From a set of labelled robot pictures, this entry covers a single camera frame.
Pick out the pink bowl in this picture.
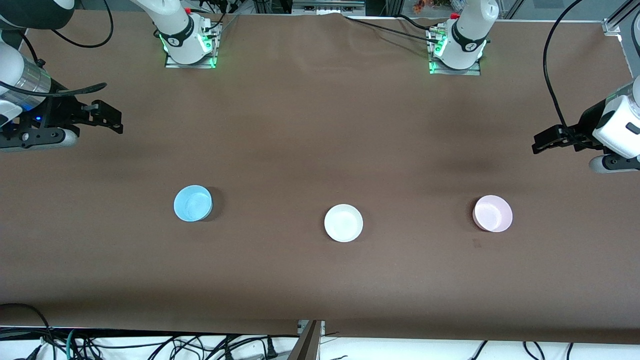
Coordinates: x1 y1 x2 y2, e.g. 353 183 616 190
472 195 514 233

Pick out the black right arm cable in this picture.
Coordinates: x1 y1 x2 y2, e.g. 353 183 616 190
0 0 114 99

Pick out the black arm base cable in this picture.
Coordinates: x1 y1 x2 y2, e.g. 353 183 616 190
397 14 448 33
192 0 240 32
345 16 443 46

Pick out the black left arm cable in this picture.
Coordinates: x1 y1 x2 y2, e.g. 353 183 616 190
543 0 601 151

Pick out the aluminium frame rail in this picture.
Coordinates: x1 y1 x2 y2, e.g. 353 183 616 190
292 0 366 15

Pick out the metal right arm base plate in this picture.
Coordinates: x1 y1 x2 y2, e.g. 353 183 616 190
164 22 219 70

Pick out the white bowl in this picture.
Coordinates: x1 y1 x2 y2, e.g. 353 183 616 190
324 203 364 243

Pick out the brown table cover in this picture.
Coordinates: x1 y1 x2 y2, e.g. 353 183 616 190
0 10 640 346

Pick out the blue bowl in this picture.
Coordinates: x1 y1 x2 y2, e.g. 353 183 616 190
173 185 214 222

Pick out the aluminium corner profile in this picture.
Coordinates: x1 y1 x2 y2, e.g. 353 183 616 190
602 0 640 36

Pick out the aluminium frame post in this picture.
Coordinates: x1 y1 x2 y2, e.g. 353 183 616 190
287 320 326 360

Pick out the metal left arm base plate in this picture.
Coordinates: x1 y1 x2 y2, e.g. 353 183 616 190
428 27 482 77

